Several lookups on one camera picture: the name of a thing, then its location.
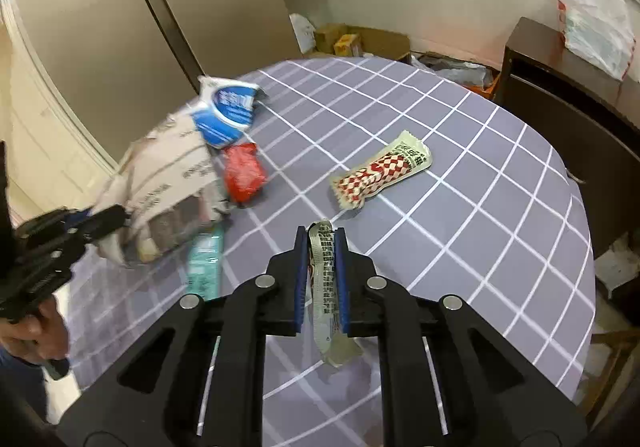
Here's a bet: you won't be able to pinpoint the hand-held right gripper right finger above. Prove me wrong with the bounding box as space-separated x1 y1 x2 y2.
332 227 588 447

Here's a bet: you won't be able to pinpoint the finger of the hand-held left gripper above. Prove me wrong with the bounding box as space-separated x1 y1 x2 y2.
55 204 129 253
14 208 93 242

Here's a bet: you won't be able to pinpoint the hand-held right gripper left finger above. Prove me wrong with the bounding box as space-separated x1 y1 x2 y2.
57 226 311 447

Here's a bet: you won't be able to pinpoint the clear printed sachet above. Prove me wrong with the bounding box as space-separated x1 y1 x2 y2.
305 219 364 370

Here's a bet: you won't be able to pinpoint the printed brown paper bag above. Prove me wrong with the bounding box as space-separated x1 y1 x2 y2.
95 99 234 269

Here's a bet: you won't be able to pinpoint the teal packet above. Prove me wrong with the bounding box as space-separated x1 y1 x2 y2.
185 226 226 301

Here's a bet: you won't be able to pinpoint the red snack packet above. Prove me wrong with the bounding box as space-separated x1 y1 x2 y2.
221 143 266 204

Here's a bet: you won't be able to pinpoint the blue and white medicine box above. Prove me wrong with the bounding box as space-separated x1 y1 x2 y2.
192 76 269 148

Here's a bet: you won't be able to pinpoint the person's left forearm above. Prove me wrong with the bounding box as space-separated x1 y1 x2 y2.
0 344 53 428

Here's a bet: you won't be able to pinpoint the person's left hand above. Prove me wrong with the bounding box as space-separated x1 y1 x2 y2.
0 296 71 369

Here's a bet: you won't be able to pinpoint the red checkered sachet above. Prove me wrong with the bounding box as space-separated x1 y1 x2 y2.
330 130 433 212

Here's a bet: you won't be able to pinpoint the grey checked tablecloth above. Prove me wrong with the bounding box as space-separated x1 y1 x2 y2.
65 56 598 447

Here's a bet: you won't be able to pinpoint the beige refrigerator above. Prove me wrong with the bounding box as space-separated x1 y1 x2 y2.
0 0 307 228

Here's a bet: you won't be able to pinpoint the yellow small carton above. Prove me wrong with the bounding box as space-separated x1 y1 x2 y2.
334 33 362 56

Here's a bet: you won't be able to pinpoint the grey plastic bag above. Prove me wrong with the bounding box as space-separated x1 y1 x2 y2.
417 54 493 88

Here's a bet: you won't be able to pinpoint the red cardboard box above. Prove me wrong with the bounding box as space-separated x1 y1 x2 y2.
314 23 412 62

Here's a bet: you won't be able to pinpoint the thin white plastic bag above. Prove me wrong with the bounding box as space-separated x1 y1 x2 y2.
289 13 317 56

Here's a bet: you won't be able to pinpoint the orange box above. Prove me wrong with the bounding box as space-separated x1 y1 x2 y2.
410 52 502 101

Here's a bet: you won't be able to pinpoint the small brown cardboard box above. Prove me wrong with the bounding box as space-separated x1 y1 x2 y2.
315 24 348 52

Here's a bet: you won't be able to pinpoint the dark wooden cabinet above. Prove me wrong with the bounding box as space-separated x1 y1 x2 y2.
492 17 640 259

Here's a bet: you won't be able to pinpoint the white printed papers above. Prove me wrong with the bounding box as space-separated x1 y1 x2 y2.
592 237 640 299

